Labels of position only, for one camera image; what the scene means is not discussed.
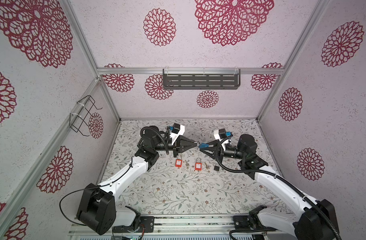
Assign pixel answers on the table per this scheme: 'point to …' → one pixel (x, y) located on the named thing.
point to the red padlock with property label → (198, 165)
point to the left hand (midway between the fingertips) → (194, 145)
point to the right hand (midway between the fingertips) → (201, 146)
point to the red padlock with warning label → (178, 162)
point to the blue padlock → (203, 145)
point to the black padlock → (216, 168)
